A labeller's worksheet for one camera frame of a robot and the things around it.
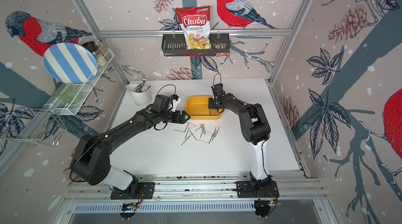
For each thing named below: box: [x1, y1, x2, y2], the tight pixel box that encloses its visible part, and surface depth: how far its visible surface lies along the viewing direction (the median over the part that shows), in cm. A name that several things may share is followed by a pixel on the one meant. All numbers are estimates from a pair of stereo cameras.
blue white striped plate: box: [42, 42, 99, 85], surface depth 74 cm
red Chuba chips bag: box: [175, 5, 212, 50], surface depth 83 cm
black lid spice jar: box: [82, 40, 108, 68], surface depth 83 cm
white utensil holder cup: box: [125, 83, 153, 106], surface depth 105 cm
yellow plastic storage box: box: [185, 95, 224, 120], surface depth 106 cm
